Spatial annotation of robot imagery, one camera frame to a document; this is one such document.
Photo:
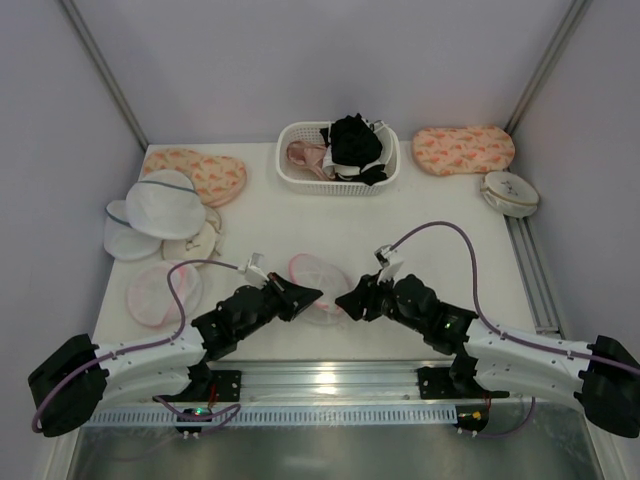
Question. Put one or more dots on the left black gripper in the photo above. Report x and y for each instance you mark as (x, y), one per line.
(280, 295)

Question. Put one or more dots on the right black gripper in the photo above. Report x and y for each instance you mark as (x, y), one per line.
(373, 299)

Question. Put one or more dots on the pink-trimmed mesh laundry bag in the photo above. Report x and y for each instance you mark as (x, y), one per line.
(313, 272)

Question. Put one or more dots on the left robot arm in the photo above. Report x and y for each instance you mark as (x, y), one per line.
(77, 378)

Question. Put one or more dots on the beige laundry bag left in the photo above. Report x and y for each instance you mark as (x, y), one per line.
(205, 244)

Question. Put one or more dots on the pink bra in basket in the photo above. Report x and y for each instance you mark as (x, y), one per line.
(308, 156)

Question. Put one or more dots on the pink-trimmed flat mesh bag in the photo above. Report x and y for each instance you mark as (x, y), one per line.
(149, 299)

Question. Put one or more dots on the blue-trimmed mesh bag top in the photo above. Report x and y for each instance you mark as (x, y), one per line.
(164, 204)

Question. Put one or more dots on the blue-trimmed mesh bag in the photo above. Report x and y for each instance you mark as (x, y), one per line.
(164, 204)
(121, 240)

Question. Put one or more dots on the black bra in basket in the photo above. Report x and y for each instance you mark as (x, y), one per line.
(353, 151)

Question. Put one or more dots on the blue-trimmed mesh bag lower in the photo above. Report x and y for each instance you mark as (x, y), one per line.
(121, 240)

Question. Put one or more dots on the beige-trimmed laundry bag right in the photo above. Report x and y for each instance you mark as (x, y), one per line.
(509, 194)

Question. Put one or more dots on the floral pad left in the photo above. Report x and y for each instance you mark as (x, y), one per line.
(218, 179)

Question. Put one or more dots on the floral pad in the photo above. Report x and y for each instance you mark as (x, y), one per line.
(218, 179)
(446, 151)

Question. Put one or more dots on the white plastic basket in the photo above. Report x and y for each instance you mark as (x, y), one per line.
(304, 182)

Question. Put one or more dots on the floral pad right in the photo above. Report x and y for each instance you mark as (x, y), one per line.
(446, 151)

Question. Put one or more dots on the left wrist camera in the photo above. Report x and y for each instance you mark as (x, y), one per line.
(252, 271)

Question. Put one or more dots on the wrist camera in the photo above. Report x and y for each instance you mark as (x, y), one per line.
(390, 263)
(252, 271)

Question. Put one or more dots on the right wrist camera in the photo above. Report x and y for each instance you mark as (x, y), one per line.
(390, 263)

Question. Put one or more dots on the aluminium mounting rail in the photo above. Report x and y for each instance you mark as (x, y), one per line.
(350, 380)

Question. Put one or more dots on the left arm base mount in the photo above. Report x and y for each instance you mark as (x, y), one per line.
(215, 386)

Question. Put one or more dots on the white slotted cable duct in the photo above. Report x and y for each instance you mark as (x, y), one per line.
(290, 416)

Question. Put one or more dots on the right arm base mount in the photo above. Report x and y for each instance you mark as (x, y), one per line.
(434, 383)

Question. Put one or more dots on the left frame post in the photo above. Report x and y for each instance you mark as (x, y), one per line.
(100, 64)

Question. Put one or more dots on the frame post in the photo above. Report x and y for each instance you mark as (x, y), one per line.
(552, 54)
(100, 64)

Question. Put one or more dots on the right frame post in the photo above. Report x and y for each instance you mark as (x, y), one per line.
(552, 54)

